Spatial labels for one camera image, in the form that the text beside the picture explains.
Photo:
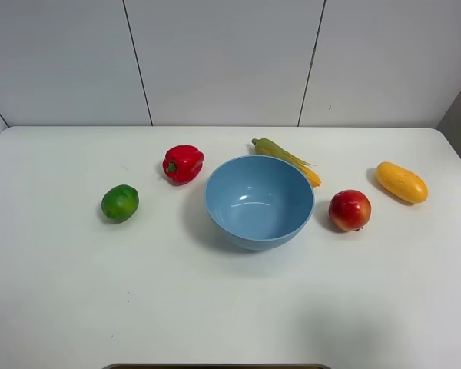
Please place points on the yellow mango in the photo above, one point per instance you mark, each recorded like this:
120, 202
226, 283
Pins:
401, 182

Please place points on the corn cob with husk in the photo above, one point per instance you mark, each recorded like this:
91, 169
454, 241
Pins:
264, 146

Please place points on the red pomegranate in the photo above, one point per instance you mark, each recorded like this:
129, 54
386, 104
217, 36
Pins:
350, 210

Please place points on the blue plastic bowl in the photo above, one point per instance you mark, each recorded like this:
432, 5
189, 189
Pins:
259, 202

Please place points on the green lime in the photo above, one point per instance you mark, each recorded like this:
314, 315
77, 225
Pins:
120, 203

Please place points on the red bell pepper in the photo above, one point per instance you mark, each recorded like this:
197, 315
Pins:
183, 163

